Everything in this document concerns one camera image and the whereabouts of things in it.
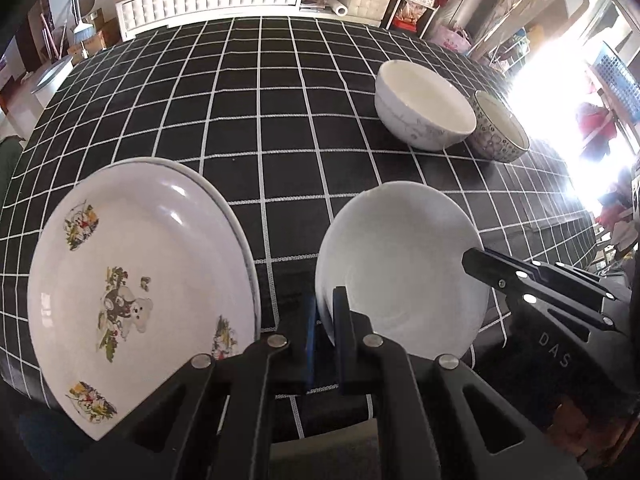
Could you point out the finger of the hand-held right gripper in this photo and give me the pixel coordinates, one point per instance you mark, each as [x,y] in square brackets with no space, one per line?
[495,267]
[575,274]

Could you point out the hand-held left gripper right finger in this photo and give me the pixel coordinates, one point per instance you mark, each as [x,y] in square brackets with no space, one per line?
[350,360]

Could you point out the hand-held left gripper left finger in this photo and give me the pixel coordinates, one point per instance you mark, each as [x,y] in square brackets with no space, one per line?
[300,355]

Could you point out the white bowl with pink flower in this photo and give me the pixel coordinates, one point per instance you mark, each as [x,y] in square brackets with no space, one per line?
[400,270]

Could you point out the dark patterned bowl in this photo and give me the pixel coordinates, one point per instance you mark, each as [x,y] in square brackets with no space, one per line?
[500,135]

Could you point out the white plate with bear print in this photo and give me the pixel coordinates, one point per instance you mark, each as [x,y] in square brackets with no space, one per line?
[150,260]

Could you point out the cream bowl with purple flowers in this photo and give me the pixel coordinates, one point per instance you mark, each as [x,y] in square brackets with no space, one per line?
[425,100]

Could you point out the red hanging garment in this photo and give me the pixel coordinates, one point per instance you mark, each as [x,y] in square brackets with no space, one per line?
[595,125]

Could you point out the blue plastic basket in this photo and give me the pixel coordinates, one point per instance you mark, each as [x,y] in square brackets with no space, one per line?
[615,75]

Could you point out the pink bag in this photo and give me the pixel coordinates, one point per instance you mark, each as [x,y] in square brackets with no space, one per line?
[450,37]

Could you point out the black checkered tablecloth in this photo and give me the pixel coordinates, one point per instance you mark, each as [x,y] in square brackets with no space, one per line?
[250,110]

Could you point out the white paper roll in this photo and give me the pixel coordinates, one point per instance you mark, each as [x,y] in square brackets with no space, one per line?
[337,6]

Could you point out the white mop bucket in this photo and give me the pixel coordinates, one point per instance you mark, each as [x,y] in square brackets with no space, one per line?
[50,80]

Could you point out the round brown wall decoration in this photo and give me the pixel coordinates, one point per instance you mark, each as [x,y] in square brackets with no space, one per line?
[86,4]

